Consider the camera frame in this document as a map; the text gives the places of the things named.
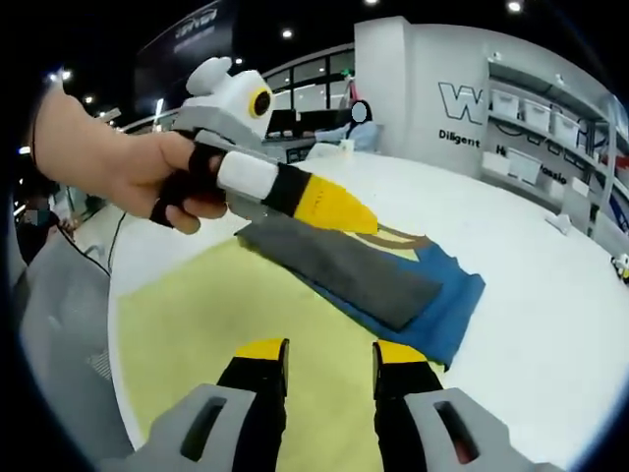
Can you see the grey mesh office chair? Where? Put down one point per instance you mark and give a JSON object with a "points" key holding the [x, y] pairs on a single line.
{"points": [[64, 319]]}

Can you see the small white crumpled item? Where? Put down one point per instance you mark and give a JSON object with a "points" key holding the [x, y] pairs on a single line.
{"points": [[560, 222]]}

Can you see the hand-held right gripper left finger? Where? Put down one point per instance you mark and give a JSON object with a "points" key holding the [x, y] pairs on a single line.
{"points": [[255, 393]]}

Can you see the white paper cup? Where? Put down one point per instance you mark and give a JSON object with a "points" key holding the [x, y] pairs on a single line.
{"points": [[347, 147]]}

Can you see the grey office desk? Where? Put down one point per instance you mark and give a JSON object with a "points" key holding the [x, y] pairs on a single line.
{"points": [[300, 152]]}

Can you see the black computer monitor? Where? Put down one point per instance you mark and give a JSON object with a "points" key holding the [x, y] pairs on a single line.
{"points": [[283, 121], [322, 120]]}

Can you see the row of white storage bins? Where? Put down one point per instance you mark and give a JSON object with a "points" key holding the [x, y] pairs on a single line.
{"points": [[535, 113]]}

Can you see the grey yellow blue garment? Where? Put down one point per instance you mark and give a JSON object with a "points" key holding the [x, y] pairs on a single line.
{"points": [[196, 305]]}

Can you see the round ceiling spotlights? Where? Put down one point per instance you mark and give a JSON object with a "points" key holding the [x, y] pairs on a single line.
{"points": [[287, 33]]}

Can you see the black hanging banner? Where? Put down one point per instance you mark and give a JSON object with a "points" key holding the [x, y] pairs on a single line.
{"points": [[196, 44]]}

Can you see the person's left hand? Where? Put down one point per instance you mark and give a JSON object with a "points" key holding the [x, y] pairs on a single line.
{"points": [[137, 167]]}

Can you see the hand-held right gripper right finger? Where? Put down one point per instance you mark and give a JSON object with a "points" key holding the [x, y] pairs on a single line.
{"points": [[403, 393]]}

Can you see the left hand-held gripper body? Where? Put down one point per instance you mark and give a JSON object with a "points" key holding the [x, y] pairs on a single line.
{"points": [[226, 108]]}

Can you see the grey metal shelving unit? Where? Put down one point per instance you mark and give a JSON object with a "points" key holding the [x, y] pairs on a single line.
{"points": [[611, 162]]}

